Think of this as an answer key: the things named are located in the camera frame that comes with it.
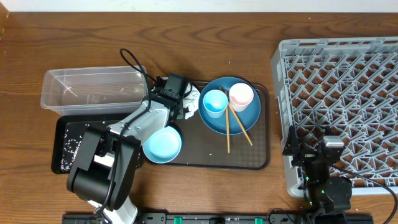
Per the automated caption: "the white tissue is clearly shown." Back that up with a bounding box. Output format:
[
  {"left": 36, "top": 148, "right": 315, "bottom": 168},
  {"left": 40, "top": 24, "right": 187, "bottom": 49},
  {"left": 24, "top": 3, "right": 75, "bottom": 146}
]
[{"left": 182, "top": 84, "right": 200, "bottom": 119}]

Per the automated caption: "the black waste tray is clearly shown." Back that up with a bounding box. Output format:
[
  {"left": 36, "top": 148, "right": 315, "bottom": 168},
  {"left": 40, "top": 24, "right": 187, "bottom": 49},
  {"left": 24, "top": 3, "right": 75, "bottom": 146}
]
[{"left": 51, "top": 113, "right": 129, "bottom": 174}]

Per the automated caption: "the left wooden chopstick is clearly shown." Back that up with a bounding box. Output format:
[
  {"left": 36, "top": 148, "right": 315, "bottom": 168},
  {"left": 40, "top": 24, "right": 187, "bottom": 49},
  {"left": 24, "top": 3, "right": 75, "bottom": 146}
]
[{"left": 225, "top": 97, "right": 231, "bottom": 154}]

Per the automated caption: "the light blue cup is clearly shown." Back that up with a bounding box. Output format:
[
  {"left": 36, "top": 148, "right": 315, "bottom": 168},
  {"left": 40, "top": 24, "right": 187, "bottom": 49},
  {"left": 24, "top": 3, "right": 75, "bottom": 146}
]
[{"left": 203, "top": 90, "right": 228, "bottom": 118}]

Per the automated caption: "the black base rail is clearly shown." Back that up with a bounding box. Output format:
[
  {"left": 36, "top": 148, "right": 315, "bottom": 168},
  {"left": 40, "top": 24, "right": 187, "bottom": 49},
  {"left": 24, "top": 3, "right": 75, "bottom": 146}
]
[{"left": 61, "top": 212, "right": 374, "bottom": 224}]

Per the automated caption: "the white rice pile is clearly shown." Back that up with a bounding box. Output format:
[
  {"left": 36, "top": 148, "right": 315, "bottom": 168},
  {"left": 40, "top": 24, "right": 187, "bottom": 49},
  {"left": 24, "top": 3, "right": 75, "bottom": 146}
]
[{"left": 60, "top": 122, "right": 90, "bottom": 173}]

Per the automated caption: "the brown serving tray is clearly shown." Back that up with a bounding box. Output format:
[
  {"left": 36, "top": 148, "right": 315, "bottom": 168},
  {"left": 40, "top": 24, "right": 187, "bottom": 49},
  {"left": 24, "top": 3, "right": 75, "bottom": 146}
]
[{"left": 165, "top": 84, "right": 271, "bottom": 170}]

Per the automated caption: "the white pink cup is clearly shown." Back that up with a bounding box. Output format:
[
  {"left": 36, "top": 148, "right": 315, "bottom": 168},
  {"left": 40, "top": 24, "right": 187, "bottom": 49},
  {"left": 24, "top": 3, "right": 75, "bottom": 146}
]
[{"left": 229, "top": 83, "right": 254, "bottom": 112}]

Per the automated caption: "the dark blue plate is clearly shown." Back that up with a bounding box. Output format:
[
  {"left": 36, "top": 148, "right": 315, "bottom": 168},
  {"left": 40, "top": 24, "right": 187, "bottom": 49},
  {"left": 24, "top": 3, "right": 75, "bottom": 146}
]
[{"left": 198, "top": 77, "right": 261, "bottom": 134}]

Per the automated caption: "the wooden chopstick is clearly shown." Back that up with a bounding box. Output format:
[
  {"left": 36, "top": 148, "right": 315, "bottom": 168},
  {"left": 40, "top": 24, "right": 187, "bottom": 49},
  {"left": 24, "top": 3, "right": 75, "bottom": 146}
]
[
  {"left": 218, "top": 87, "right": 253, "bottom": 146},
  {"left": 225, "top": 97, "right": 231, "bottom": 154}
]

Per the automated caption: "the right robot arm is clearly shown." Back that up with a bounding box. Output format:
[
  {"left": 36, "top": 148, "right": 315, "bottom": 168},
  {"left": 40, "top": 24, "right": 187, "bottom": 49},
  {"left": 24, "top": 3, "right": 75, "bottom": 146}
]
[{"left": 282, "top": 126, "right": 352, "bottom": 223}]

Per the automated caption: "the right wooden chopstick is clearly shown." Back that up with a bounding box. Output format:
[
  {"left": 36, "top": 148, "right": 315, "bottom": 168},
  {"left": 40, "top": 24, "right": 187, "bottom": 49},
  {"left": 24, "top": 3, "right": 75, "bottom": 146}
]
[{"left": 218, "top": 87, "right": 253, "bottom": 146}]

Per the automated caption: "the grey dishwasher rack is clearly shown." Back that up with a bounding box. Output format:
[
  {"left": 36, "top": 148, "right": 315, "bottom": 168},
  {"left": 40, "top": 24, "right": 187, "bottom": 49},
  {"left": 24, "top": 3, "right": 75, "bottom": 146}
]
[{"left": 271, "top": 37, "right": 397, "bottom": 195}]

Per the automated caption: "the light blue bowl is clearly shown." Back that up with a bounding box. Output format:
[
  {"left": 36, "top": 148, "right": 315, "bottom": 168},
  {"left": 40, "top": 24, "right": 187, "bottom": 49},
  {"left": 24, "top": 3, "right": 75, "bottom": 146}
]
[{"left": 143, "top": 126, "right": 182, "bottom": 164}]

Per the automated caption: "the clear plastic bin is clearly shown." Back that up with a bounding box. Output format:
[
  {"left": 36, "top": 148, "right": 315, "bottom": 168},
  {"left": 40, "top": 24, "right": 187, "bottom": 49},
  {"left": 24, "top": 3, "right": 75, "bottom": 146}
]
[{"left": 40, "top": 66, "right": 147, "bottom": 116}]

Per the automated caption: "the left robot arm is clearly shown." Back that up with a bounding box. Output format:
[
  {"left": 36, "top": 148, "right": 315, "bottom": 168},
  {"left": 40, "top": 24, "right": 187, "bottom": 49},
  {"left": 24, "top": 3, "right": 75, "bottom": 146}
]
[{"left": 67, "top": 74, "right": 188, "bottom": 223}]

